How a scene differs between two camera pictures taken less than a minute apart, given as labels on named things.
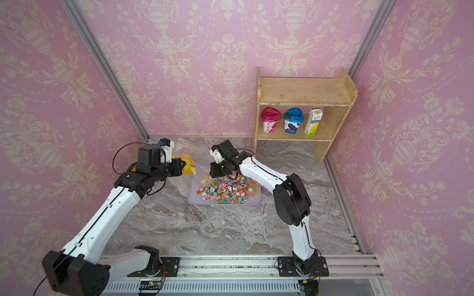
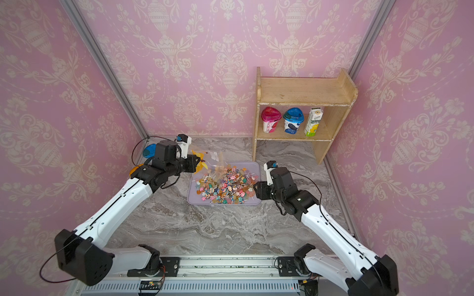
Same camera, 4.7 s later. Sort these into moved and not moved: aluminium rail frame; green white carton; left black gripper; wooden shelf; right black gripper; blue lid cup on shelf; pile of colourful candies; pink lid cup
Moved: left black gripper; right black gripper
Not moved: pile of colourful candies; pink lid cup; green white carton; wooden shelf; blue lid cup on shelf; aluminium rail frame
